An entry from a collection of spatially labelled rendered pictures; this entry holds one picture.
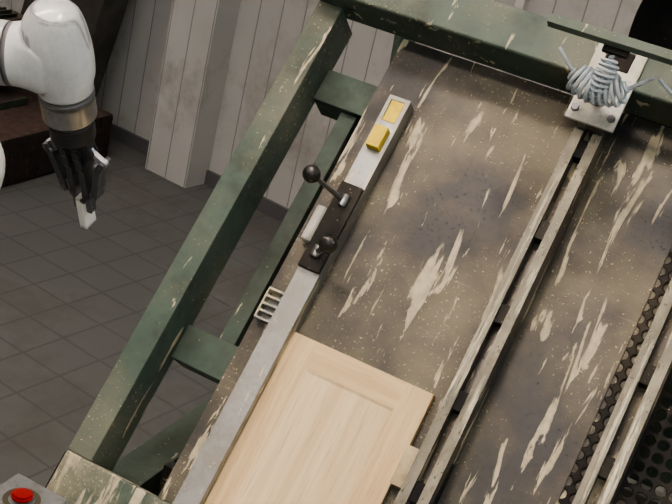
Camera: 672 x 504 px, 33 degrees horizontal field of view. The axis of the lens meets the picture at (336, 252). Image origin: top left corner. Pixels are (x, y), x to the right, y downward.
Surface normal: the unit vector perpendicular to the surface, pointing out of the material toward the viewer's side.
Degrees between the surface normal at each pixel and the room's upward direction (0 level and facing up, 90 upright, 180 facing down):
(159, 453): 0
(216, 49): 90
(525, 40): 51
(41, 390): 0
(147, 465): 0
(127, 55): 90
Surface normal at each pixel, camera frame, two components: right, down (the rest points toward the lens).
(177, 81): -0.57, 0.21
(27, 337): 0.22, -0.90
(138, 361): -0.22, -0.36
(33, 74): -0.18, 0.68
